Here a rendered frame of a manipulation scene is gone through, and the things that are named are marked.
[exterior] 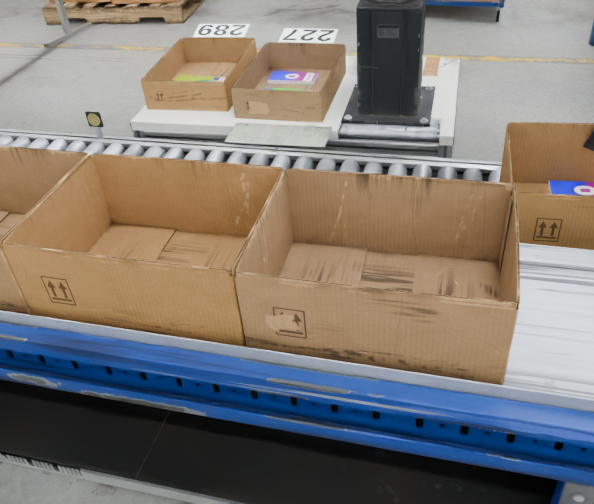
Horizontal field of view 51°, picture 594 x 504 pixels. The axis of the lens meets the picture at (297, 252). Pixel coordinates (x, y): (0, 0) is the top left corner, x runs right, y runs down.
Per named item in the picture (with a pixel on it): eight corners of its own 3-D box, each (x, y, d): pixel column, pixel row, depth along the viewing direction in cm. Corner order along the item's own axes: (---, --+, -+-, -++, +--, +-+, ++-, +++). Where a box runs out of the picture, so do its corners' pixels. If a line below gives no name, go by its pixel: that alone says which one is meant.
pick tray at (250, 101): (347, 72, 217) (346, 43, 211) (322, 123, 188) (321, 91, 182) (268, 69, 224) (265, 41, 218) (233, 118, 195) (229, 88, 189)
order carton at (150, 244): (293, 242, 122) (286, 166, 111) (246, 353, 100) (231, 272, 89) (112, 223, 131) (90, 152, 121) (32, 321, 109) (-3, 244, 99)
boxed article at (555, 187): (547, 185, 152) (549, 180, 151) (619, 188, 148) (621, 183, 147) (550, 203, 146) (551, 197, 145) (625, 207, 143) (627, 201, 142)
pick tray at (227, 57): (259, 64, 228) (256, 37, 222) (229, 112, 199) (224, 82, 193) (185, 63, 234) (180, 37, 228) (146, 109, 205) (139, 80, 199)
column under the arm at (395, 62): (355, 86, 207) (353, -18, 187) (435, 89, 201) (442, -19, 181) (341, 123, 188) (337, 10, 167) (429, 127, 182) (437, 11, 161)
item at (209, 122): (460, 65, 222) (460, 57, 220) (453, 145, 178) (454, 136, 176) (195, 59, 244) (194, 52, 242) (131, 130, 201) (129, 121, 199)
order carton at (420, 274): (503, 263, 113) (517, 183, 102) (504, 391, 91) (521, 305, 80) (291, 242, 122) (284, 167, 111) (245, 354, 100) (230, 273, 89)
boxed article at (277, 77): (274, 75, 218) (273, 71, 217) (318, 77, 214) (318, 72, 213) (267, 84, 213) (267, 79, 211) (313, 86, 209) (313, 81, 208)
